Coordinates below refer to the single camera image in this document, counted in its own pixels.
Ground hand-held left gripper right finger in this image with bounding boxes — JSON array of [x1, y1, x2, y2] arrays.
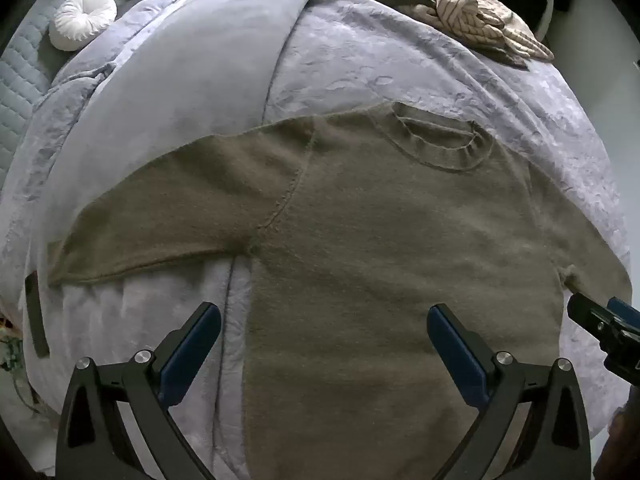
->
[[426, 303, 593, 480]]

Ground person's right forearm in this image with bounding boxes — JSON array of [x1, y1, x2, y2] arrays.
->
[[594, 400, 640, 480]]

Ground olive knit sweater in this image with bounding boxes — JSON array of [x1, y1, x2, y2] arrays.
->
[[47, 101, 633, 480]]

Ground grey quilted mattress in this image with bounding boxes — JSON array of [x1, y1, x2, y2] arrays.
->
[[0, 0, 131, 171]]

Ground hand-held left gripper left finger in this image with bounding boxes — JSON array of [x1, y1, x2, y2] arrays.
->
[[55, 301, 222, 480]]

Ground white round pillow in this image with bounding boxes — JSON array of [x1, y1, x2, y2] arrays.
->
[[48, 0, 118, 52]]

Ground beige striped garment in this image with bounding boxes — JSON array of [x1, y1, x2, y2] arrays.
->
[[432, 0, 555, 66]]

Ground dark olive strap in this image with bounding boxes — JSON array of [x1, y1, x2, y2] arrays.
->
[[24, 271, 50, 359]]

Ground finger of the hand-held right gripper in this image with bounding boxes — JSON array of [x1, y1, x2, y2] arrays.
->
[[567, 292, 615, 343], [606, 297, 640, 327]]

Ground lavender embossed blanket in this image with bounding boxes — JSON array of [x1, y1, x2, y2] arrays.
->
[[0, 0, 631, 476]]

